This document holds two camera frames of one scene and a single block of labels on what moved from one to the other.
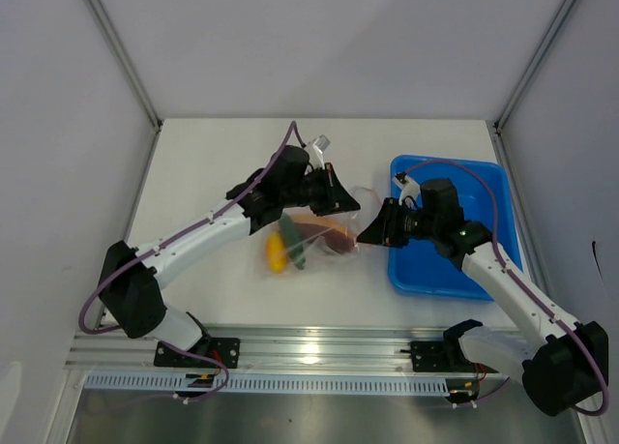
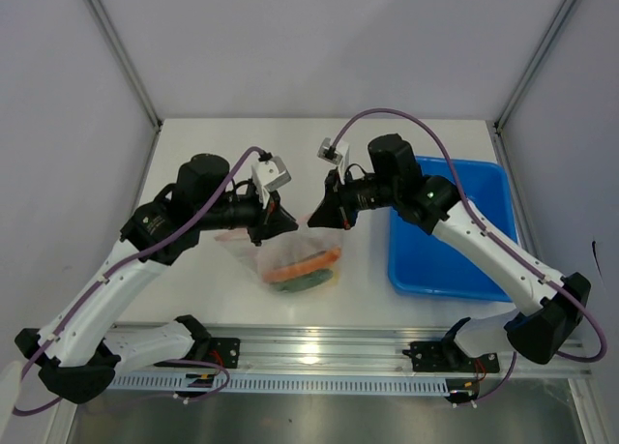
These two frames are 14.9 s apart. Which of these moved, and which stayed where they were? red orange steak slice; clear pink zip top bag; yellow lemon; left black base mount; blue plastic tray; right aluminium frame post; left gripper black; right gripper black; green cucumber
Moved: red orange steak slice; left gripper black; yellow lemon; right gripper black; green cucumber; clear pink zip top bag
Stayed: blue plastic tray; right aluminium frame post; left black base mount
